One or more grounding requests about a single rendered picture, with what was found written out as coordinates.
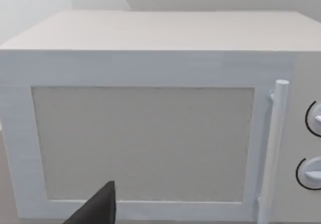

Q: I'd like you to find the pale microwave knob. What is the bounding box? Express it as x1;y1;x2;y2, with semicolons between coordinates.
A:
295;157;321;191
304;100;321;137

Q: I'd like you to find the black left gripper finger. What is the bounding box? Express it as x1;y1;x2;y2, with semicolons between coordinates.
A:
62;180;118;224

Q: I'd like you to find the pale microwave door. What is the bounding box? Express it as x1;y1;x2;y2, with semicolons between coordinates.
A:
0;50;298;222

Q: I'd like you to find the pale microwave oven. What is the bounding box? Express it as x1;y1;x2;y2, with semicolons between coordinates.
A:
0;10;321;224

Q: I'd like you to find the pale microwave door handle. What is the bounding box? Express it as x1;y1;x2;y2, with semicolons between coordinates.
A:
255;79;289;224

